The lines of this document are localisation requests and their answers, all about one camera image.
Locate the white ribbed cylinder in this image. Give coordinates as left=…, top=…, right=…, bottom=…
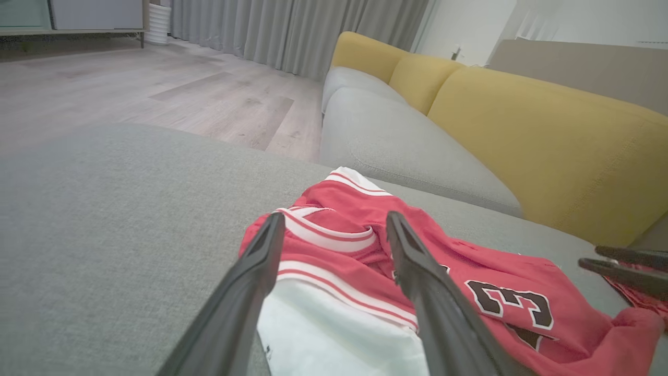
left=145, top=3, right=172, bottom=46

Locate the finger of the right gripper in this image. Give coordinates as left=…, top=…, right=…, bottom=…
left=594, top=245, right=668, bottom=273
left=578, top=257, right=668, bottom=301

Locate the grey pleated curtain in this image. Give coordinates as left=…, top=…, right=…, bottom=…
left=169, top=0, right=432, bottom=82

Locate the beige upholstered panel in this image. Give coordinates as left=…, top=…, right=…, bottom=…
left=487, top=39, right=668, bottom=116

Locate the grey sofa seat cushion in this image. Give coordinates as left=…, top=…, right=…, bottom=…
left=319, top=87, right=523, bottom=218
left=320, top=66, right=408, bottom=113

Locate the white low cabinet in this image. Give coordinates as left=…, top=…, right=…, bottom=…
left=0, top=0, right=150, bottom=49

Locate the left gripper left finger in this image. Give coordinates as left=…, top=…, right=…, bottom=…
left=156, top=211, right=287, bottom=376

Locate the red white-sleeved jersey shirt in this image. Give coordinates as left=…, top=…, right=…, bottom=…
left=240, top=167, right=668, bottom=376

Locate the wide yellow sofa back cushion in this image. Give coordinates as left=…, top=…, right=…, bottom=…
left=427, top=66, right=668, bottom=249

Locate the large grey chaise cushion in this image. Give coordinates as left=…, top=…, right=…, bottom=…
left=0, top=122, right=668, bottom=376

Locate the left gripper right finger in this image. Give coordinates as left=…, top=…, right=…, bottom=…
left=386, top=211, right=533, bottom=376

